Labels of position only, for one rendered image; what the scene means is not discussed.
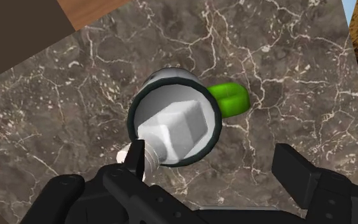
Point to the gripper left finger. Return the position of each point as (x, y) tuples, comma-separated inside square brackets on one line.
[(126, 195)]

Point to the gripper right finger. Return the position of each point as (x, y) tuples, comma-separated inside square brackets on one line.
[(324, 192)]

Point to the white angular bottle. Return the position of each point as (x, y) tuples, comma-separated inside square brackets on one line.
[(172, 127)]

